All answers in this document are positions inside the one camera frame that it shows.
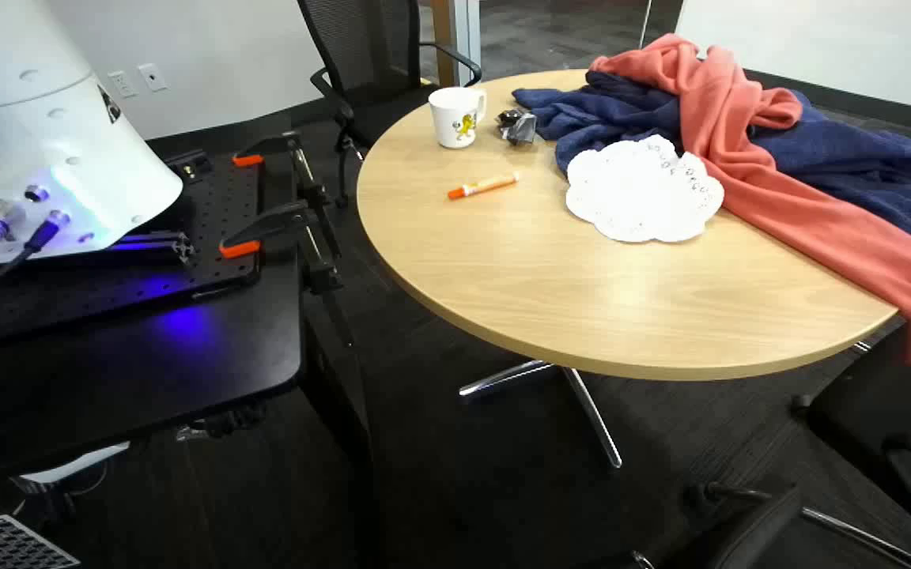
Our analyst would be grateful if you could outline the black office chair with armrests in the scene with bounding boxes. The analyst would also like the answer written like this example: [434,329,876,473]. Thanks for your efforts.
[787,314,911,569]

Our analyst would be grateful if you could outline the black cable with blue connector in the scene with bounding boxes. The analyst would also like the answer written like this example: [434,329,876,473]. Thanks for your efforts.
[0,210,74,314]

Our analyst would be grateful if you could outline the white wall outlet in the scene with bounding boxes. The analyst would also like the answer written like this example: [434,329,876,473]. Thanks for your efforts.
[135,60,170,96]
[105,67,138,104]

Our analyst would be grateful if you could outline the chrome table base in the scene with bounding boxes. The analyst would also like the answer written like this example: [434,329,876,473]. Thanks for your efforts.
[455,358,626,473]

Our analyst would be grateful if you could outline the white lace doily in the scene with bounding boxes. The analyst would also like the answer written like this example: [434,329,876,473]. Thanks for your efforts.
[564,132,727,245]

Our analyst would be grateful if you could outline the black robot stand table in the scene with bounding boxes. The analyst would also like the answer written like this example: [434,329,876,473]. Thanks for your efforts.
[0,251,308,500]

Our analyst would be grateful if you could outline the black clamp with orange handle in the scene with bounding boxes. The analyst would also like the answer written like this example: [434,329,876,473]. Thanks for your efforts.
[215,198,351,352]
[173,128,331,210]

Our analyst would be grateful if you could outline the coral orange towel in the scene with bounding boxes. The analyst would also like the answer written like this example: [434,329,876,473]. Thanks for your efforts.
[587,30,911,371]

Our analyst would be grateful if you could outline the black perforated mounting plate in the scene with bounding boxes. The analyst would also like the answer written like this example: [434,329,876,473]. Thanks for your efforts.
[0,156,270,358]

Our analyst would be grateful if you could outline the white mug with yellow print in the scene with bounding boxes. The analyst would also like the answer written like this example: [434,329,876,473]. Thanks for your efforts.
[426,86,491,151]

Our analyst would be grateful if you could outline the crumpled dark foil wrapper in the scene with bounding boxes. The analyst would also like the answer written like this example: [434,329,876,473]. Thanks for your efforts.
[494,107,542,147]

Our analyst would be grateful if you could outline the orange marker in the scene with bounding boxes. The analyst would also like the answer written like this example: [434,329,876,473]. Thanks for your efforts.
[445,173,520,202]

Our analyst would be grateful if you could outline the dark blue towel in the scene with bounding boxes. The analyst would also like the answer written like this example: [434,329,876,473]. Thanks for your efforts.
[512,68,911,256]

